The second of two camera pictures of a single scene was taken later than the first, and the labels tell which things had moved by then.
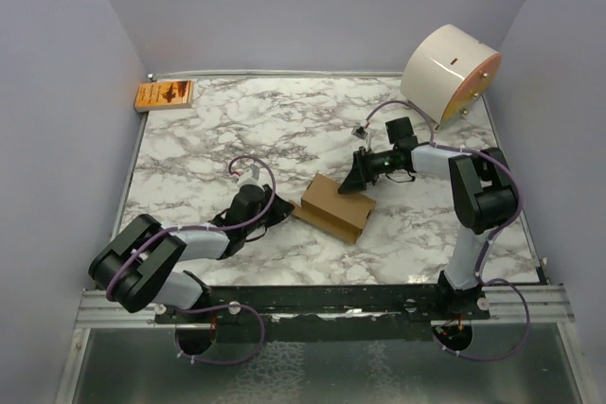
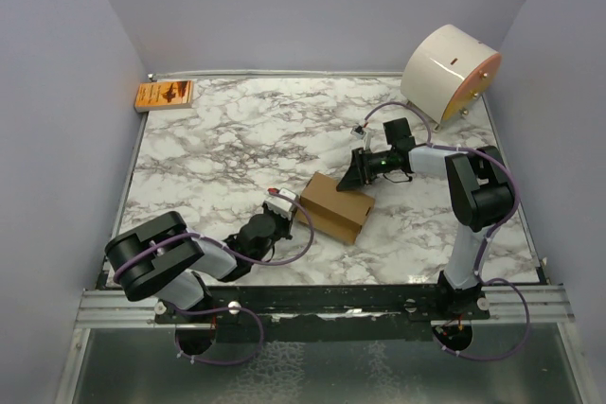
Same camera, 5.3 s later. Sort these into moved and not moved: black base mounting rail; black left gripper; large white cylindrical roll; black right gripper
Moved: black left gripper
Not moved: black right gripper; black base mounting rail; large white cylindrical roll
